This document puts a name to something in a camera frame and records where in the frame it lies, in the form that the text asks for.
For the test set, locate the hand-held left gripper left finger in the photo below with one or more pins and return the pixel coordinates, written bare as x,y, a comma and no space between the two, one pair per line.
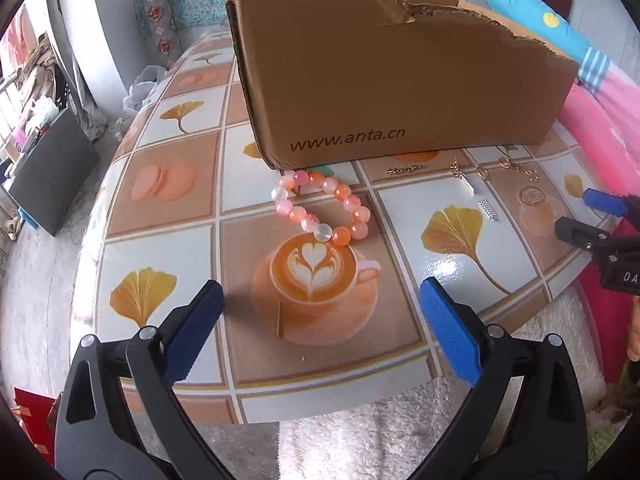
192,332

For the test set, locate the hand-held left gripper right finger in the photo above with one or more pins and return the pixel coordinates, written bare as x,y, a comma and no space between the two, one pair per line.
450,332

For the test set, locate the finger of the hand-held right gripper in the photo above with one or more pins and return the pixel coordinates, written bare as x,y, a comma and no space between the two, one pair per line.
575,232
597,200

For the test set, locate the silver openwork charm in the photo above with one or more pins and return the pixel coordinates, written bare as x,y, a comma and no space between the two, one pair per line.
487,210

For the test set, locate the brown cardboard box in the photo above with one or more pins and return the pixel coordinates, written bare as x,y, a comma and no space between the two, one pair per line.
400,85

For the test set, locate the pink blanket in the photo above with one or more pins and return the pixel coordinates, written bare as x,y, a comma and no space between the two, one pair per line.
600,125

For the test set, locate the printed tablecloth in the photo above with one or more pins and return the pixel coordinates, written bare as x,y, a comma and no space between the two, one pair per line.
175,240

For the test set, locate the white fluffy rug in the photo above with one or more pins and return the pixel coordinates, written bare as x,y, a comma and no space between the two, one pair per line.
390,435

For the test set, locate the silver bar pendant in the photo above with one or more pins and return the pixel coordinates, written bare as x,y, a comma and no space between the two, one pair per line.
465,182

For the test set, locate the red paper bag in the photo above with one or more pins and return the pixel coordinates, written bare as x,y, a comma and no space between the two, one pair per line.
35,420

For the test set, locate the blue patterned pillow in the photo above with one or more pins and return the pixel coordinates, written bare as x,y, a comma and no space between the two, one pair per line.
540,15

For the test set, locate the white plastic bag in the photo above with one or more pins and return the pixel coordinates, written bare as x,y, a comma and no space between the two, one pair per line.
145,90

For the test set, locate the cluttered shelf rack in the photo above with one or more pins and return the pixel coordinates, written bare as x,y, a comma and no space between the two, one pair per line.
30,100

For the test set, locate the grey patterned cushion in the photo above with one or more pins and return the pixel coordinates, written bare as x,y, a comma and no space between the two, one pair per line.
160,25

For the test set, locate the pink hanging cloth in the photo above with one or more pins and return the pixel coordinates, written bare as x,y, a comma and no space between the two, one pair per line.
17,35

